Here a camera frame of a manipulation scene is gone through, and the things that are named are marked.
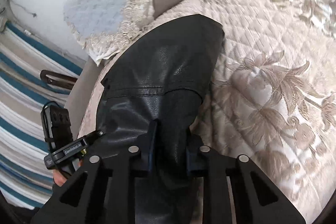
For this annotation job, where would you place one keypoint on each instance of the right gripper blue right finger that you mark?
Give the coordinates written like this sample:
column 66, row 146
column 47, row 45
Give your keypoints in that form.
column 193, row 144

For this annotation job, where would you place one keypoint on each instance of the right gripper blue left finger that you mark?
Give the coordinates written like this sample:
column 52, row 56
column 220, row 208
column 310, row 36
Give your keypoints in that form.
column 154, row 127

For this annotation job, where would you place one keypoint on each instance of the black garment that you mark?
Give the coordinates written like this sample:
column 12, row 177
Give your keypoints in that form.
column 164, row 75

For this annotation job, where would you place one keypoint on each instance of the person's left hand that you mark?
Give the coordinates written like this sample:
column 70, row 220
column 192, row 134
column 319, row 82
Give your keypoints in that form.
column 59, row 179

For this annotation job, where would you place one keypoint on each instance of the dark slipper on rug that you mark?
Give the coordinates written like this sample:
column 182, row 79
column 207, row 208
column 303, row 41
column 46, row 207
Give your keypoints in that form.
column 57, row 79

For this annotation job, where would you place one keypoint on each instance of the beige floral quilted bedspread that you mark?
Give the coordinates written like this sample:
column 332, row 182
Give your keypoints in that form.
column 272, row 95

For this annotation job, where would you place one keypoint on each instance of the blue white striped rug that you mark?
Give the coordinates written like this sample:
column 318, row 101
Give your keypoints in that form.
column 25, row 181

